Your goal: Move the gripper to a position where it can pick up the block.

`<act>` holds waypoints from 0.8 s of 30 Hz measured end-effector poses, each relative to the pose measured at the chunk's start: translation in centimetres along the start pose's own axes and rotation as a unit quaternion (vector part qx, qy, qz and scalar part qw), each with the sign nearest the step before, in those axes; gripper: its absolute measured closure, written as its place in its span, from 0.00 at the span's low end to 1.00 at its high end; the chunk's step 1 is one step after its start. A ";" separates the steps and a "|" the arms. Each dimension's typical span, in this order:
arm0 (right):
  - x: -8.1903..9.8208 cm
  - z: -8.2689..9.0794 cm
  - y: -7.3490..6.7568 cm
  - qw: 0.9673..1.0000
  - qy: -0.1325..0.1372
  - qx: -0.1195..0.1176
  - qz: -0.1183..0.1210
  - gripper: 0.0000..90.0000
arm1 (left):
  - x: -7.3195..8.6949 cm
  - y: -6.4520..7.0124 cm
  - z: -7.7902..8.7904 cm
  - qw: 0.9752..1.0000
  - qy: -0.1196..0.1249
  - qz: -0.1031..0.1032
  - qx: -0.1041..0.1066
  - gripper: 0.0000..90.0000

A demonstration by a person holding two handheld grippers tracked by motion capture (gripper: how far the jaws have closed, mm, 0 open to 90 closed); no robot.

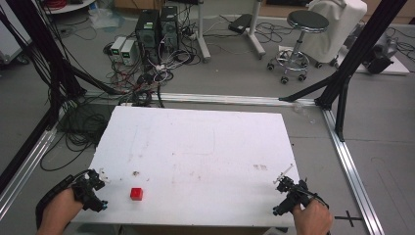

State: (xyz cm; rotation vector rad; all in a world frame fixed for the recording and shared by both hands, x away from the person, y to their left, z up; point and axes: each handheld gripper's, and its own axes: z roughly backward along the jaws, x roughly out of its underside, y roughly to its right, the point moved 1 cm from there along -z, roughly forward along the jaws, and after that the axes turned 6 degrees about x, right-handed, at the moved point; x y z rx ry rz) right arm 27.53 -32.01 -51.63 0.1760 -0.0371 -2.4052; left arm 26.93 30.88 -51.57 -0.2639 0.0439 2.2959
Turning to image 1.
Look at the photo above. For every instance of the white cloth cover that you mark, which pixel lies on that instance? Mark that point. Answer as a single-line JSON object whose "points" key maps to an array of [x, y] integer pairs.
{"points": [[339, 29]]}

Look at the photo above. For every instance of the red cube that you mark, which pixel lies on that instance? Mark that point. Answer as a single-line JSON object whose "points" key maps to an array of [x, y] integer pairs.
{"points": [[136, 194]]}

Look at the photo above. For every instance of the black round stool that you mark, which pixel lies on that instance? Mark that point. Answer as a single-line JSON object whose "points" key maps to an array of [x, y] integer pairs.
{"points": [[303, 36]]}

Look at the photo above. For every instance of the flat black box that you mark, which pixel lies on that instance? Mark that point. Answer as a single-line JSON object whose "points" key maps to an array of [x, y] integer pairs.
{"points": [[240, 23]]}

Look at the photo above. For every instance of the black computer tower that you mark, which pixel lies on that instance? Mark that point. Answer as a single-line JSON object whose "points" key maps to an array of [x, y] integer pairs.
{"points": [[169, 27], [147, 36]]}

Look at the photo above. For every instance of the person's right hand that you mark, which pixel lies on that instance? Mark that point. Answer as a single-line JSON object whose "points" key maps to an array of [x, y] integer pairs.
{"points": [[313, 218]]}

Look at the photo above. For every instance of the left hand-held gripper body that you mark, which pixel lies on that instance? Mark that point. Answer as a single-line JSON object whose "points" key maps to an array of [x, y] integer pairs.
{"points": [[87, 196]]}

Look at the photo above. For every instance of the black frame strut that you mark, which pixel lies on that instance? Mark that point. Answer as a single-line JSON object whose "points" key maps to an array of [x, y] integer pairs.
{"points": [[342, 107]]}

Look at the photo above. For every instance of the black tape cross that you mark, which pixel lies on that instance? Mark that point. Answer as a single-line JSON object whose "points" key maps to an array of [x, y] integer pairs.
{"points": [[349, 218]]}

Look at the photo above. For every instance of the white desk leg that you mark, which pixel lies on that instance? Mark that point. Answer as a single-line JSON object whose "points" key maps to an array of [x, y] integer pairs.
{"points": [[202, 32], [256, 32]]}

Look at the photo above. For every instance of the white panel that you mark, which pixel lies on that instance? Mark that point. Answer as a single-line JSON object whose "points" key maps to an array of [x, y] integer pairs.
{"points": [[11, 36]]}

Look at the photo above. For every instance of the person's left hand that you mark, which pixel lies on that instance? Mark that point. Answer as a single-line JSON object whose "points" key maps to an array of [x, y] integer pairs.
{"points": [[62, 209]]}

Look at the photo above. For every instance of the black frame brace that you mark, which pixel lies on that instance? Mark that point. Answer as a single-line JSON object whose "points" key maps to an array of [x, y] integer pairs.
{"points": [[306, 88], [94, 81]]}

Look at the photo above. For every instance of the black device on board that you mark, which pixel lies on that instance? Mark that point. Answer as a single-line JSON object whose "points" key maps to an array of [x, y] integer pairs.
{"points": [[380, 57]]}

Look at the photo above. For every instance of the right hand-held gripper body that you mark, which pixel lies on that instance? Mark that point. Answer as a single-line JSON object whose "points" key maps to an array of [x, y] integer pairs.
{"points": [[295, 197]]}

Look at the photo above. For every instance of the round white table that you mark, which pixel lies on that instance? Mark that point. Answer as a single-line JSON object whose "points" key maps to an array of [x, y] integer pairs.
{"points": [[71, 6]]}

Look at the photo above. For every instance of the aluminium floor rail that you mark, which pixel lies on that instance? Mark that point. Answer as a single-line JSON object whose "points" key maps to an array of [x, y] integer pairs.
{"points": [[23, 173], [352, 173], [228, 98]]}

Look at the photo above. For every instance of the white floor board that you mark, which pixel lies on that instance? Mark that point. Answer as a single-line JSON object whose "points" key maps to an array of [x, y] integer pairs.
{"points": [[398, 67]]}

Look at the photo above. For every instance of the clear plastic bag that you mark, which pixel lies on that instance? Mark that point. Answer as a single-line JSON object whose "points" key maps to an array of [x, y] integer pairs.
{"points": [[104, 18]]}

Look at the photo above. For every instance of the black frame beam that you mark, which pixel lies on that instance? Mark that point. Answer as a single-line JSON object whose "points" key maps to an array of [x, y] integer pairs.
{"points": [[23, 150]]}

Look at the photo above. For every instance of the white power supply unit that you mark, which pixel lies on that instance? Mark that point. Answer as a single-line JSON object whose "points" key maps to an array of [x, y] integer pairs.
{"points": [[128, 52], [116, 47]]}

